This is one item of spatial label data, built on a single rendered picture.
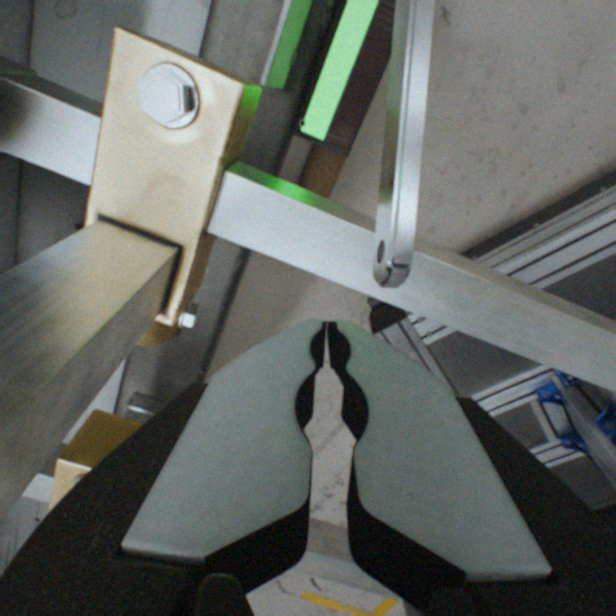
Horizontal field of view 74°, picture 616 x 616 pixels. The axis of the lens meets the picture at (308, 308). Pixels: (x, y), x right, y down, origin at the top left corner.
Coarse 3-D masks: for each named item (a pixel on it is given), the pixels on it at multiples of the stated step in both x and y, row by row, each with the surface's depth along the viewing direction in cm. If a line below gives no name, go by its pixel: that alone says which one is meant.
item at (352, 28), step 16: (352, 0) 26; (368, 0) 26; (352, 16) 27; (368, 16) 27; (352, 32) 27; (336, 48) 28; (352, 48) 28; (336, 64) 28; (352, 64) 28; (320, 80) 29; (336, 80) 29; (320, 96) 29; (336, 96) 29; (320, 112) 30; (304, 128) 30; (320, 128) 30
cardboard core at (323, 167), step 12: (312, 156) 91; (324, 156) 90; (336, 156) 90; (312, 168) 92; (324, 168) 91; (336, 168) 92; (300, 180) 95; (312, 180) 92; (324, 180) 92; (336, 180) 95; (324, 192) 94
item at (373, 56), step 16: (384, 0) 26; (384, 16) 27; (384, 32) 27; (368, 48) 28; (384, 48) 28; (368, 64) 28; (352, 80) 29; (368, 80) 29; (352, 96) 29; (368, 96) 29; (352, 112) 29; (336, 128) 30; (352, 128) 30; (336, 144) 30
